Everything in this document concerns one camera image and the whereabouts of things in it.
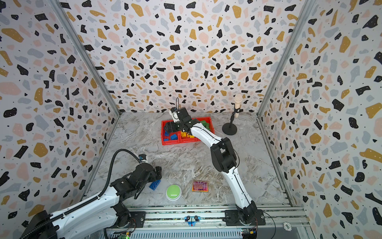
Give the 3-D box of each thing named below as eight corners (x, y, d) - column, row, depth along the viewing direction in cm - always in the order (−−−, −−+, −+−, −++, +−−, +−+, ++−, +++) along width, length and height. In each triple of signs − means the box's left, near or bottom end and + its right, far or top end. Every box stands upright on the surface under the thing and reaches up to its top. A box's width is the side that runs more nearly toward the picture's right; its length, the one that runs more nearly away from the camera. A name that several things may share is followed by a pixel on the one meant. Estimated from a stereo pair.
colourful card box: (191, 191, 85) (191, 190, 83) (192, 181, 88) (192, 180, 87) (208, 192, 85) (208, 190, 83) (208, 182, 89) (208, 180, 87)
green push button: (165, 200, 81) (164, 199, 80) (167, 185, 87) (167, 183, 85) (181, 200, 82) (180, 199, 80) (182, 185, 87) (182, 184, 85)
